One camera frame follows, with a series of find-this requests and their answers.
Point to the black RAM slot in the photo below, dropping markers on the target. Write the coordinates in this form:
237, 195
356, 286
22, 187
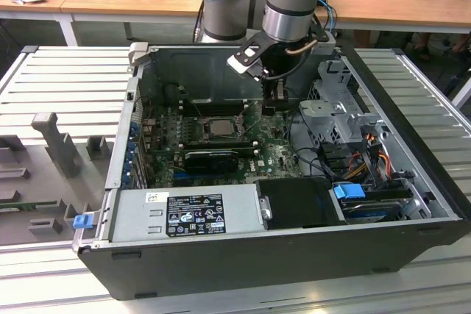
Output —
221, 149
217, 111
217, 142
217, 103

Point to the disk with blue carrier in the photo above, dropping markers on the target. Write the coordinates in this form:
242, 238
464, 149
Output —
347, 192

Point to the grey parts rack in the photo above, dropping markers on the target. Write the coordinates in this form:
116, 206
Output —
55, 181

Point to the green motherboard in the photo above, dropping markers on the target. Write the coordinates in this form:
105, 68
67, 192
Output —
272, 145

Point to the black graphics card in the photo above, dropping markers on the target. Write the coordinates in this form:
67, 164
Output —
209, 161

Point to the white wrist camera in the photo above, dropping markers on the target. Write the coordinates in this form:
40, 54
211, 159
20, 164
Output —
239, 64

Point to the silver CPU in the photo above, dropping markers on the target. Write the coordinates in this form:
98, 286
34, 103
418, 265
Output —
223, 127

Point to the black round cylinder part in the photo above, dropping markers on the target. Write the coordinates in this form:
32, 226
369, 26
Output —
170, 94

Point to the grey power supply unit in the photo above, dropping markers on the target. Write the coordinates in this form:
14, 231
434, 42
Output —
132, 218

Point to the silver metal drive cage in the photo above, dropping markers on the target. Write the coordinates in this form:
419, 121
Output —
320, 108

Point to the black open PC case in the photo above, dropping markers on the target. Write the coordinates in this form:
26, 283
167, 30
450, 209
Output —
257, 266

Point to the CPU socket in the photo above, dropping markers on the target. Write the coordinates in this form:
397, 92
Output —
202, 129

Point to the black plastic shroud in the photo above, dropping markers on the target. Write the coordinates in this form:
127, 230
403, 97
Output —
298, 203

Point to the green RAM stick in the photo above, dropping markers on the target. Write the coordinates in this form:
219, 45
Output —
22, 208

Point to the blue plastic latch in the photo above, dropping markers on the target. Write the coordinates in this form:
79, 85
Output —
82, 221

